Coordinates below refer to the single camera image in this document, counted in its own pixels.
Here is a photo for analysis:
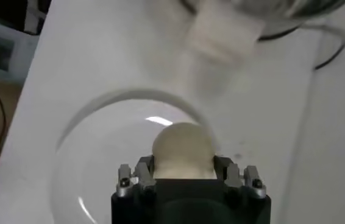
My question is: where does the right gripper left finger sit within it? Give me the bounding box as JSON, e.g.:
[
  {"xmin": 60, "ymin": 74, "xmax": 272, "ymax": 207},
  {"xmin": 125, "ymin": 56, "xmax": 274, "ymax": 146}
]
[{"xmin": 116, "ymin": 155, "xmax": 157, "ymax": 198}]

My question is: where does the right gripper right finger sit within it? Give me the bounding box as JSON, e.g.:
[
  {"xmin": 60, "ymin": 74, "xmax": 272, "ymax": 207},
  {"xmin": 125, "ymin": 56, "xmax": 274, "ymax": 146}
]
[{"xmin": 213, "ymin": 155, "xmax": 267, "ymax": 198}]

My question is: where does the white steamed baozi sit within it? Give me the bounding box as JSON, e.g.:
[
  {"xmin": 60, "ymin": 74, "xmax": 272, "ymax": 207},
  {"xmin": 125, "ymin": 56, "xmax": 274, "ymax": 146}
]
[{"xmin": 151, "ymin": 122, "xmax": 218, "ymax": 180}]

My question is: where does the white round plate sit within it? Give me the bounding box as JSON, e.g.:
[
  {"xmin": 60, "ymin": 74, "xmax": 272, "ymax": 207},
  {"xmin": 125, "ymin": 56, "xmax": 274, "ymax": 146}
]
[{"xmin": 49, "ymin": 89, "xmax": 222, "ymax": 224}]

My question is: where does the cream electric cooker base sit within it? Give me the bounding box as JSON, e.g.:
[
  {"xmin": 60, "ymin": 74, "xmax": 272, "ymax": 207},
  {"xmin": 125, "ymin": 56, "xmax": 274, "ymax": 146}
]
[{"xmin": 186, "ymin": 0, "xmax": 301, "ymax": 63}]

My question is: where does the black cooker power cable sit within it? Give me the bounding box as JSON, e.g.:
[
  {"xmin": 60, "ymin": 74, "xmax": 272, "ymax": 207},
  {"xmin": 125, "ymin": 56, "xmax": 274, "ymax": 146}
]
[{"xmin": 257, "ymin": 23, "xmax": 345, "ymax": 71}]

